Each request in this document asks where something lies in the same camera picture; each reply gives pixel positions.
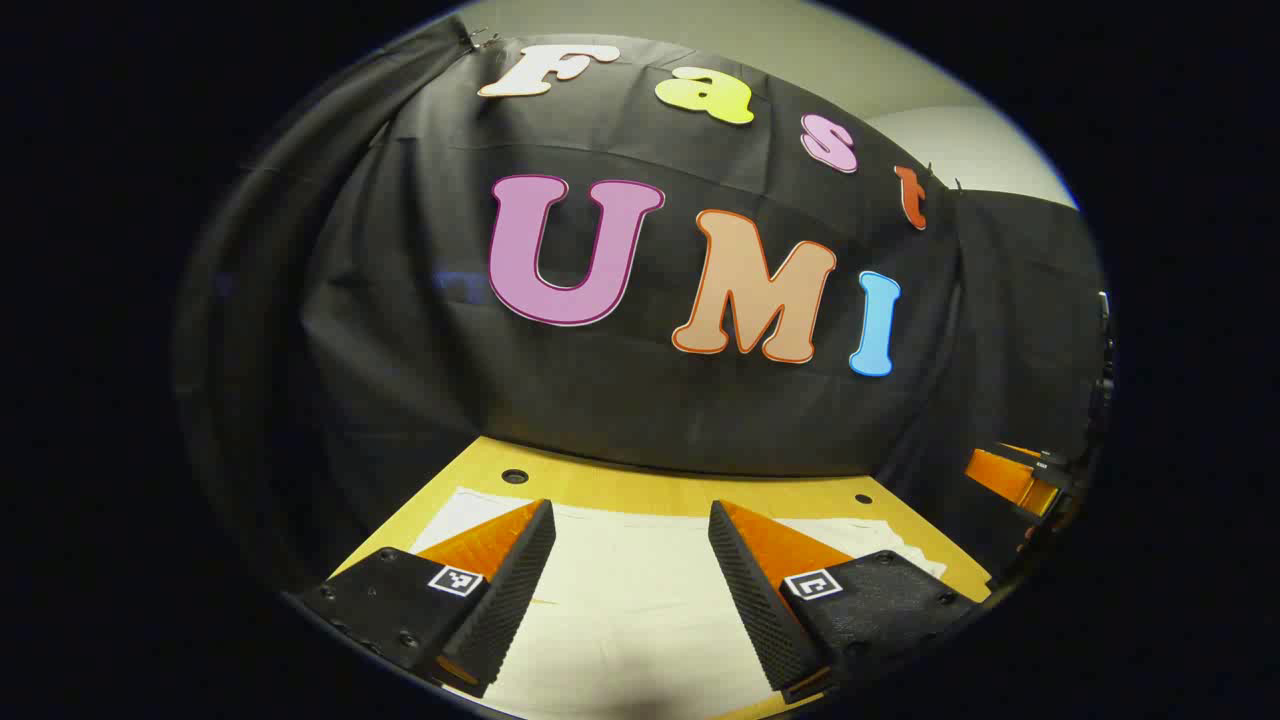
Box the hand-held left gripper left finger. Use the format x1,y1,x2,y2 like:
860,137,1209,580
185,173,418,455
300,498,557,699

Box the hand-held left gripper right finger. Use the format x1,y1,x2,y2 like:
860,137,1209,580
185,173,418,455
708,500,986,706

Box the cream white jeans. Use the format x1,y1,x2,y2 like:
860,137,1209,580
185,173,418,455
410,487,946,720

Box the black backdrop cloth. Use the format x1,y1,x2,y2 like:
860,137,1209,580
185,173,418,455
175,15,1116,601

